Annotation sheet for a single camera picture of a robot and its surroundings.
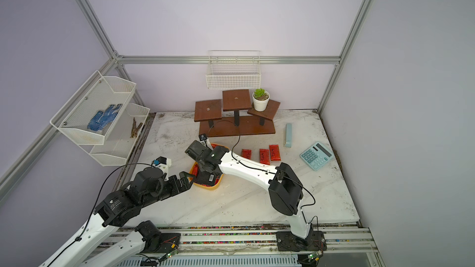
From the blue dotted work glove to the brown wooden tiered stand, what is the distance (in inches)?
14.3

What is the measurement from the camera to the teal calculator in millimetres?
975

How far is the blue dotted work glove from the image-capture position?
0.75 metres

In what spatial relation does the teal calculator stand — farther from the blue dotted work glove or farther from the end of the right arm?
the blue dotted work glove

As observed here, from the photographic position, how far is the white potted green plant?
95 centimetres

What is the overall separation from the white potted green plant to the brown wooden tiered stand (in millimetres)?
24

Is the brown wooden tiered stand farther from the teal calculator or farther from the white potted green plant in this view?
the teal calculator

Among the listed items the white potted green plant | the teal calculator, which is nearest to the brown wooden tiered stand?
the white potted green plant

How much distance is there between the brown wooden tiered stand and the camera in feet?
3.20

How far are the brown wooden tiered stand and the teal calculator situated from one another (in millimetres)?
240

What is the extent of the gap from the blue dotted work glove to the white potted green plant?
0.65m
